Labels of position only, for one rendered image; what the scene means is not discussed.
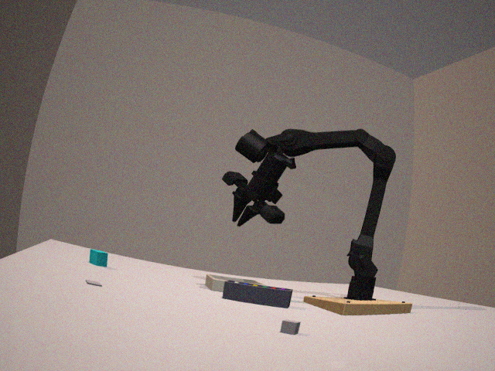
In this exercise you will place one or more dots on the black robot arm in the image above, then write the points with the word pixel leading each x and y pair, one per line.
pixel 296 142

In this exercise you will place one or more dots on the teal cube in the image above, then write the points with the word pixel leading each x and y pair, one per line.
pixel 98 257

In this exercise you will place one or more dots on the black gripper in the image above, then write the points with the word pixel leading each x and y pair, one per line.
pixel 257 190

